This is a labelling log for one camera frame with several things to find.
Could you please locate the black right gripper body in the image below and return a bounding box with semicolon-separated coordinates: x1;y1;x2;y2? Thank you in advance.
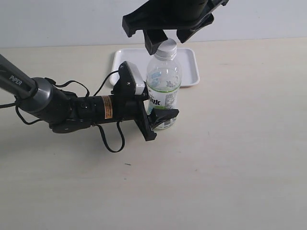
122;0;228;37

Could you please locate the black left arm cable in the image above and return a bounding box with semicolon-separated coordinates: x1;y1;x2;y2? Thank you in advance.
0;70;125;153

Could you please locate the clear plastic drink bottle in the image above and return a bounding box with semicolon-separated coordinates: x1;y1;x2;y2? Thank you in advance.
146;50;182;114

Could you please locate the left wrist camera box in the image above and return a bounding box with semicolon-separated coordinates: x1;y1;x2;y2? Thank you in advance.
126;61;144;95

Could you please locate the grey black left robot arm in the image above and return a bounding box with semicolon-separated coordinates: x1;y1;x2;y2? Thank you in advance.
0;56;179;141

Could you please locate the white bottle cap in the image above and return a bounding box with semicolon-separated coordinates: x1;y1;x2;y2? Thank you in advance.
158;38;177;52

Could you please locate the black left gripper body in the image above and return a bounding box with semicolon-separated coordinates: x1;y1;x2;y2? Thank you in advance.
74;61;157;141

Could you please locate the white plastic tray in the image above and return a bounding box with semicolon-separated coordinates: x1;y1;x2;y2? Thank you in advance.
109;47;201;88

